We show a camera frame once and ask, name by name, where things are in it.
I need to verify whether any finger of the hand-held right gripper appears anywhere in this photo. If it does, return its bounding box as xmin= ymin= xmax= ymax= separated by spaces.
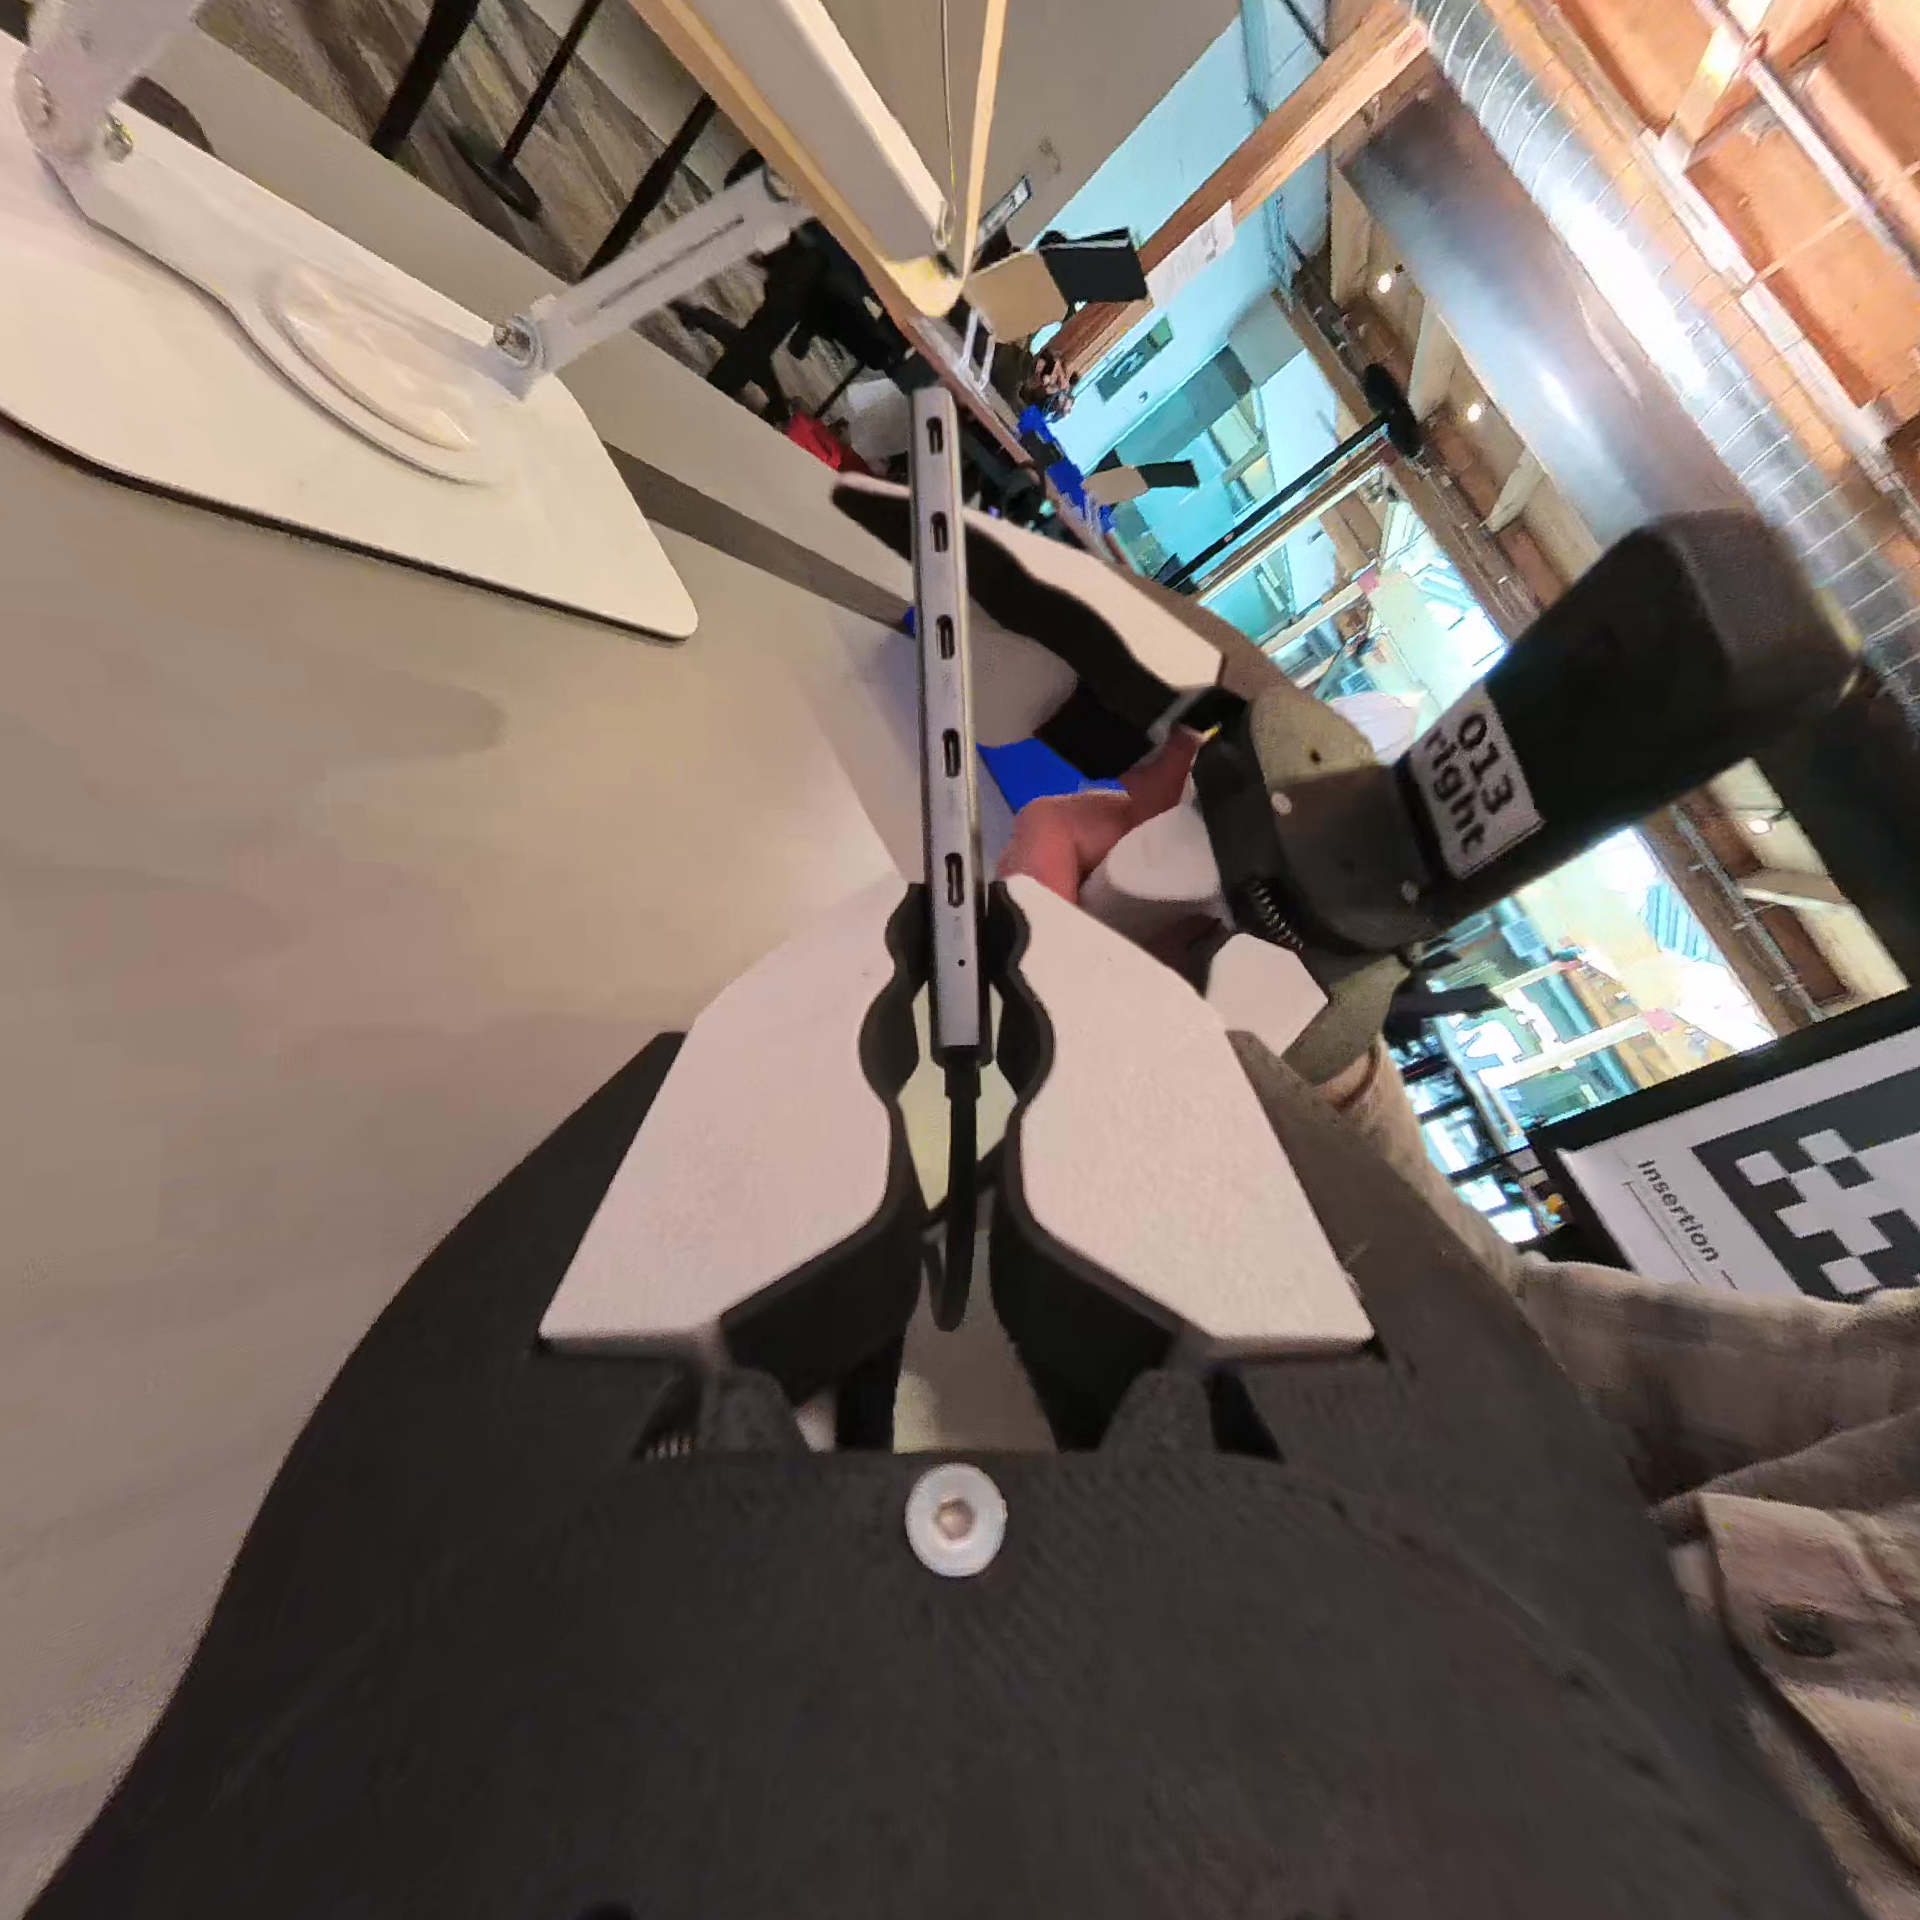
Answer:
xmin=823 ymin=598 xmax=1190 ymax=899
xmin=829 ymin=478 xmax=1252 ymax=741

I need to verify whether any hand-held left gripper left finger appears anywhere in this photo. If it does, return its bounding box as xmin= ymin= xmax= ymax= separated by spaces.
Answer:
xmin=536 ymin=882 xmax=935 ymax=1389

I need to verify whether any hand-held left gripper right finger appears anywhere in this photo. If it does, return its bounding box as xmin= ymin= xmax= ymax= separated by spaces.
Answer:
xmin=983 ymin=878 xmax=1376 ymax=1389

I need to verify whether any grey usb hub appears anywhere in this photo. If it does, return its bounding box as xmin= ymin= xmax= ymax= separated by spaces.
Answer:
xmin=910 ymin=384 xmax=995 ymax=1061

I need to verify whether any person's right forearm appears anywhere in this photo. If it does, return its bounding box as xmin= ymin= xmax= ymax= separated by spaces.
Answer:
xmin=1319 ymin=1036 xmax=1920 ymax=1920

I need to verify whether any person's right hand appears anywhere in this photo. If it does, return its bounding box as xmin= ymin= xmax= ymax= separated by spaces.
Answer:
xmin=996 ymin=739 xmax=1202 ymax=905

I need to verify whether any black pole with disc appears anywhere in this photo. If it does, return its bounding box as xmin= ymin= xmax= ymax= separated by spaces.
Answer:
xmin=1171 ymin=369 xmax=1426 ymax=588

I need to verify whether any framed marker sign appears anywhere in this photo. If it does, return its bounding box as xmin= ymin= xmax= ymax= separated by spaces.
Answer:
xmin=1528 ymin=1026 xmax=1920 ymax=1308

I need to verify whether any white stand base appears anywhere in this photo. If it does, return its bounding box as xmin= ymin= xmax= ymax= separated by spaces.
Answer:
xmin=0 ymin=0 xmax=701 ymax=642

